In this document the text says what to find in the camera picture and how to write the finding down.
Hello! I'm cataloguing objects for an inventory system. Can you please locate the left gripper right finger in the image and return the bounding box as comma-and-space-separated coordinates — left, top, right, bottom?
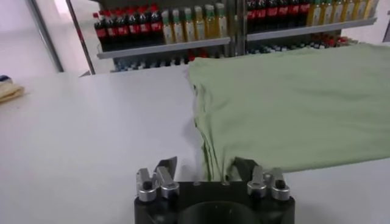
233, 156, 292, 201

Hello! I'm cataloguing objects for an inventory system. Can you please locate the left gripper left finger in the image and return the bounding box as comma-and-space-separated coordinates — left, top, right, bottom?
136, 156, 180, 203

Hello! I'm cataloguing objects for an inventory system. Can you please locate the light green t-shirt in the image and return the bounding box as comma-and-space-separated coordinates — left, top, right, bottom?
187, 42, 390, 183

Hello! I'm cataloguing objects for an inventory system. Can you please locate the grey shelf unit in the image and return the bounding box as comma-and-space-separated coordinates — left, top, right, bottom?
91, 0, 241, 74
236, 0, 380, 57

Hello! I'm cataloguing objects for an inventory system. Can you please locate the yellow drink bottle green cap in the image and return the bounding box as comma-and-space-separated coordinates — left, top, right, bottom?
161, 9, 174, 45
320, 0, 333, 25
214, 2, 228, 38
331, 0, 344, 24
182, 7, 195, 43
193, 5, 205, 41
172, 8, 184, 43
353, 0, 366, 21
204, 4, 216, 40
364, 0, 378, 20
308, 0, 321, 27
342, 0, 355, 23

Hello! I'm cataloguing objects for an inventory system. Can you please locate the cola bottle red cap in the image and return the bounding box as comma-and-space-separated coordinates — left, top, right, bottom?
288, 0, 300, 28
256, 0, 268, 33
299, 0, 310, 27
150, 3, 163, 46
127, 7, 141, 48
246, 0, 257, 33
93, 12, 107, 52
266, 0, 278, 31
116, 9, 129, 49
277, 0, 289, 30
105, 10, 118, 51
139, 5, 152, 46

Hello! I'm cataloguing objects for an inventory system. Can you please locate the pale yellow garment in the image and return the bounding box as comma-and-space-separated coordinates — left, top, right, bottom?
0, 79, 26, 103

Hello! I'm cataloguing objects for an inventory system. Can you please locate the grey window frame post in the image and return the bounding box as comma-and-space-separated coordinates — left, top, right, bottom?
26, 0, 65, 73

